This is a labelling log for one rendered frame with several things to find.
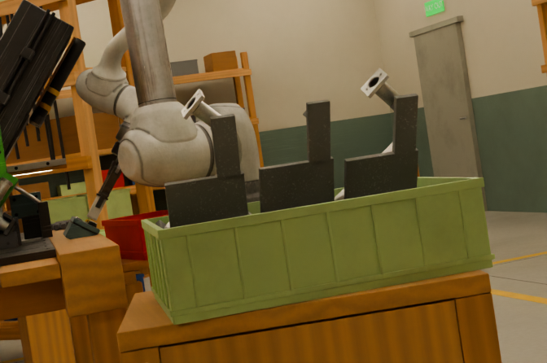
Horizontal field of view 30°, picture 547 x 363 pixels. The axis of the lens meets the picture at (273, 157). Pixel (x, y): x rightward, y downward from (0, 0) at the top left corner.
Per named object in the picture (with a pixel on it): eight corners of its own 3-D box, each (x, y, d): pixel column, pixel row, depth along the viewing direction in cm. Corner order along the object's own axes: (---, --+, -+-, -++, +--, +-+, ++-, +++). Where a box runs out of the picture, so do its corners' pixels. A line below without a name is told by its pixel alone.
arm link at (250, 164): (273, 177, 276) (263, 97, 276) (219, 186, 265) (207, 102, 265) (239, 181, 289) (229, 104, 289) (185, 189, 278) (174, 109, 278)
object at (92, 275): (85, 260, 385) (80, 220, 385) (129, 307, 239) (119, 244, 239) (48, 266, 381) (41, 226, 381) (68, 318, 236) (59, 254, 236)
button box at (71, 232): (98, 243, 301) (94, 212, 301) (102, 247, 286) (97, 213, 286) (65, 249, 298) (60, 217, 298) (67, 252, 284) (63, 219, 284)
